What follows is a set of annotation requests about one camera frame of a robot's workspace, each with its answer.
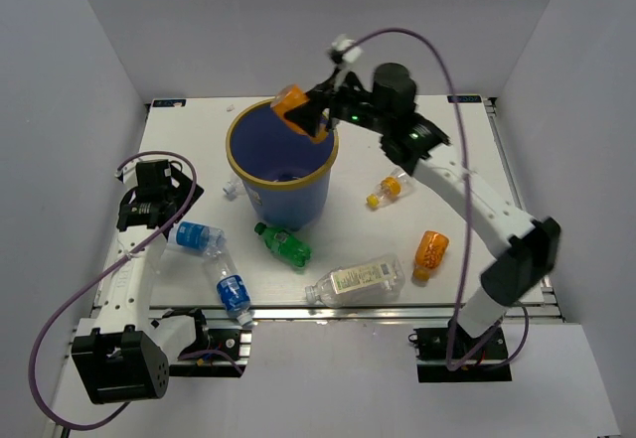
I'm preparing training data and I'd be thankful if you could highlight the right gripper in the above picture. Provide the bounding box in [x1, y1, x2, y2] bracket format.
[284, 68, 391, 138]

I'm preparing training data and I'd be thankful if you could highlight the blue label water bottle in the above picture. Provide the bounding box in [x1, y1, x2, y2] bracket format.
[167, 220, 226, 255]

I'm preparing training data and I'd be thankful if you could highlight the orange patterned bottle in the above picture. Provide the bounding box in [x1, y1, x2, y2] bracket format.
[412, 230, 450, 281]

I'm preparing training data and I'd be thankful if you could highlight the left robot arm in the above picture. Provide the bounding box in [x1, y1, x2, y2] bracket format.
[72, 159, 210, 404]

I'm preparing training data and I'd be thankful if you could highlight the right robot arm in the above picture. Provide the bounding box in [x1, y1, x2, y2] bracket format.
[271, 63, 561, 358]

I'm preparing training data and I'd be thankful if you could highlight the blue plastic bin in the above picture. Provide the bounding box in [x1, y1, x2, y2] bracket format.
[226, 98, 340, 230]

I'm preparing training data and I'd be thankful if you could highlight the clear bottle white cap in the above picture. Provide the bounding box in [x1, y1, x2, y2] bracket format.
[223, 178, 245, 201]

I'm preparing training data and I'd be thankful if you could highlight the small clear orange cap bottle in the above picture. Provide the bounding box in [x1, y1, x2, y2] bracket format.
[366, 168, 413, 211]

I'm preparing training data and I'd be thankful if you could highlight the blue label bottle near edge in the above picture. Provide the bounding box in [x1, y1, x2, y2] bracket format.
[203, 248, 253, 326]

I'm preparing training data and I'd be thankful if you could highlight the green plastic bottle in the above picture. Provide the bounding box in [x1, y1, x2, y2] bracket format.
[254, 222, 312, 269]

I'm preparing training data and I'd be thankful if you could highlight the large clear labelled bottle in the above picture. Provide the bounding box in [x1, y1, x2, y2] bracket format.
[305, 254, 406, 309]

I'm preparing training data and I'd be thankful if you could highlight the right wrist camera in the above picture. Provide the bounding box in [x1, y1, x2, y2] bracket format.
[327, 34, 363, 66]

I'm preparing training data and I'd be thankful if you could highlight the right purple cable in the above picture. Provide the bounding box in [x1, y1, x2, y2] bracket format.
[347, 28, 530, 372]

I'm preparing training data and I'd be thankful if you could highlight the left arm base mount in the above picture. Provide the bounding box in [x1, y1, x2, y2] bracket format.
[150, 308, 248, 378]

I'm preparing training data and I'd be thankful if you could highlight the aluminium table frame rail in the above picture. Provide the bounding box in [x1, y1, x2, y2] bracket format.
[88, 94, 566, 328]

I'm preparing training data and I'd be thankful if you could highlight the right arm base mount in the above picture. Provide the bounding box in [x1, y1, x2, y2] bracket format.
[407, 327, 513, 383]

